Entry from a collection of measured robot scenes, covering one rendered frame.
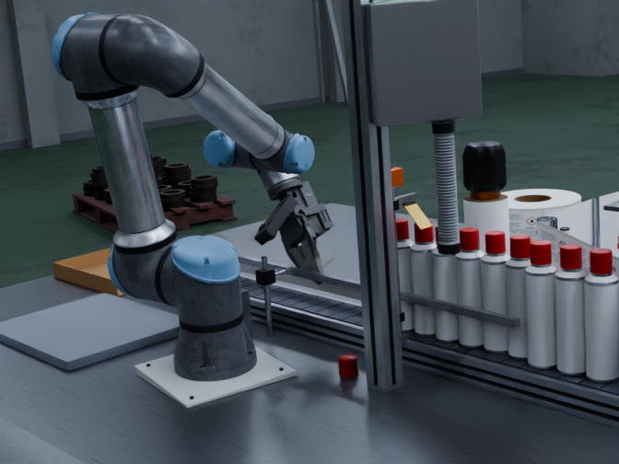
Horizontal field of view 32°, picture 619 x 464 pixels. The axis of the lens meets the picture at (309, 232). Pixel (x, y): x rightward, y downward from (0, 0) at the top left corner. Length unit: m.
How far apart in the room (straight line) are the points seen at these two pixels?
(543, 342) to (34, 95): 10.20
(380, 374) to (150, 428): 0.39
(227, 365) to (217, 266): 0.18
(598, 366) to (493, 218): 0.53
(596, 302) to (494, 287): 0.21
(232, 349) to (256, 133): 0.39
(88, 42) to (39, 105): 9.89
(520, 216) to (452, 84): 0.62
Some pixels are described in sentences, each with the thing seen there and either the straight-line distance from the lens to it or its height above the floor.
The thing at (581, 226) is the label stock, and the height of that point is 1.02.
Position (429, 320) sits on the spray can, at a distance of 1.96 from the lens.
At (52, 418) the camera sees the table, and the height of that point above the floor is 0.83.
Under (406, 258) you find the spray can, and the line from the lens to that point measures 1.96.
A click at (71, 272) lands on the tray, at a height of 0.86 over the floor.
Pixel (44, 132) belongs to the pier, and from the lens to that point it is 11.78.
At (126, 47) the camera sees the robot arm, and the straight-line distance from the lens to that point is 1.80.
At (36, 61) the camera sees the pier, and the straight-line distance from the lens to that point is 11.72.
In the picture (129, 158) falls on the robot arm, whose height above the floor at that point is 1.24.
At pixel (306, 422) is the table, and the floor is 0.83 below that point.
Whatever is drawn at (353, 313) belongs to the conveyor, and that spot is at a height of 0.88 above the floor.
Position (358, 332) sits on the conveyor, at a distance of 2.04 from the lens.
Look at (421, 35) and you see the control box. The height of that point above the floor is 1.42.
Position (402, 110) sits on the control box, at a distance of 1.71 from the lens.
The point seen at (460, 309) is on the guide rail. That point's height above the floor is 0.96.
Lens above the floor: 1.52
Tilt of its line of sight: 13 degrees down
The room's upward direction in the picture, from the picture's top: 4 degrees counter-clockwise
